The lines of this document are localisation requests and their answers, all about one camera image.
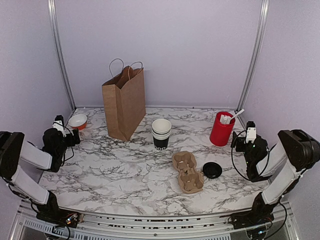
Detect black plastic cup lid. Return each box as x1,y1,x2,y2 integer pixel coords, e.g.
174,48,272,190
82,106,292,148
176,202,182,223
202,162,223,179

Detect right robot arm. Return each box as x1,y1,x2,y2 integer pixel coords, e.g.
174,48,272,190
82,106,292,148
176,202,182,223
230,129,320,229

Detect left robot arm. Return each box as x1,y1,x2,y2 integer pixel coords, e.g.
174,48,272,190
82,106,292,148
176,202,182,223
0,128,81,228

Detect orange white bowl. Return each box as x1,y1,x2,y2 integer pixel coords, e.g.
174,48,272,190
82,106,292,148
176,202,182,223
68,114,88,131

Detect red cylindrical container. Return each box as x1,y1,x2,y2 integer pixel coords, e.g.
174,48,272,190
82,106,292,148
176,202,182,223
209,111,236,147

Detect sugar packets in container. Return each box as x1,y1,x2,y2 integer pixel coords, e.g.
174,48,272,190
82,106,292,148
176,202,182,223
220,114,233,125

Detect cardboard cup carrier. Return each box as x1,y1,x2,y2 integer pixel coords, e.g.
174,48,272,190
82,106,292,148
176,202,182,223
172,151,204,194

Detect brown paper bag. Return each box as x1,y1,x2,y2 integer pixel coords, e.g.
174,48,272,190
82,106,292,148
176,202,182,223
102,65,146,141

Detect stack of paper cups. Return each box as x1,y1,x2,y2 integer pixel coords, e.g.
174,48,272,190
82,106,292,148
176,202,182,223
151,118,172,151

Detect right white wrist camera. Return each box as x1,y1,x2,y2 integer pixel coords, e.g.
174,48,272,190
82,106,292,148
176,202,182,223
245,121,257,144

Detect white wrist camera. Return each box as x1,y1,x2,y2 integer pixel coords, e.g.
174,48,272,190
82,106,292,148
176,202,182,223
245,121,257,144
52,115,66,137

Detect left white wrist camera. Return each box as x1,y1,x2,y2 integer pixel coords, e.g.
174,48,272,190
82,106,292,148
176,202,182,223
52,115,66,137

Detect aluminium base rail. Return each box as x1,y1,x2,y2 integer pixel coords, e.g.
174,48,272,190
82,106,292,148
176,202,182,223
8,200,301,240

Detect left aluminium frame post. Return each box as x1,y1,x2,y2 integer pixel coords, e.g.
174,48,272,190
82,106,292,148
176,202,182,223
47,0,76,112

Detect aluminium frame post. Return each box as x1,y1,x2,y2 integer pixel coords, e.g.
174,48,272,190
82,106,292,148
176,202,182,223
236,0,270,111
47,0,76,112

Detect right aluminium frame post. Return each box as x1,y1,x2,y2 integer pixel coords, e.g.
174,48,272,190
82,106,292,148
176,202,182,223
236,0,270,111

